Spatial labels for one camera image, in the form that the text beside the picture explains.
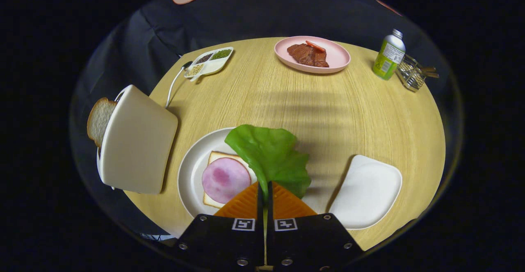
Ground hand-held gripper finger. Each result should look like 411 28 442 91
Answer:
266 181 365 272
171 181 265 270

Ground green lettuce leaf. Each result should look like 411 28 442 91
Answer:
224 124 312 202

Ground toasted bread slice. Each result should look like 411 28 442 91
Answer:
87 97 118 148

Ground pink ham slice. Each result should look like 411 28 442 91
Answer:
201 157 252 205

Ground white bread slice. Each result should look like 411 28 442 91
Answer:
203 151 258 209

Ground white round plate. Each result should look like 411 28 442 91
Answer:
177 127 332 220

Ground white square plate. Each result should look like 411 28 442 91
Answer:
329 154 403 230

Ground white toaster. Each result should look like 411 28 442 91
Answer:
97 85 179 195

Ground white divided spice tray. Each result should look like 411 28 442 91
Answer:
183 46 234 80

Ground brown meat pieces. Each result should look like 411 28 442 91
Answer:
287 43 330 68

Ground pink round plate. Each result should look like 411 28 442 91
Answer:
274 36 352 74

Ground green bottle with silver cap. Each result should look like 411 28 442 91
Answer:
372 29 406 80

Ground small brown utensil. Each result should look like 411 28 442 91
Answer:
418 66 440 79

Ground white toaster cable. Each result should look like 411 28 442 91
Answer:
165 61 193 109

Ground small wire basket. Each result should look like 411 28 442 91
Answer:
396 54 427 93

